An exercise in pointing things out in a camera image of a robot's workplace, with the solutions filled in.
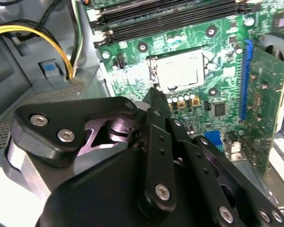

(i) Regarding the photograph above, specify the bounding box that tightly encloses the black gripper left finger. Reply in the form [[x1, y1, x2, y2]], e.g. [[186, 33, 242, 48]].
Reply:
[[10, 87, 178, 220]]

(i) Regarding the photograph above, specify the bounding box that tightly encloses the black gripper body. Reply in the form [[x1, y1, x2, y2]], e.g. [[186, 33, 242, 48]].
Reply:
[[39, 148, 218, 227]]

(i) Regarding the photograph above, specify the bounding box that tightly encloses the silver CPU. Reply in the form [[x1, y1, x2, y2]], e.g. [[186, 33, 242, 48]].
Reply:
[[156, 51, 205, 92]]

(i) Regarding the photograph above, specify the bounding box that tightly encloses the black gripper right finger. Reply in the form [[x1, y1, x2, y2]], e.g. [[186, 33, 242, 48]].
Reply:
[[159, 90, 284, 227]]

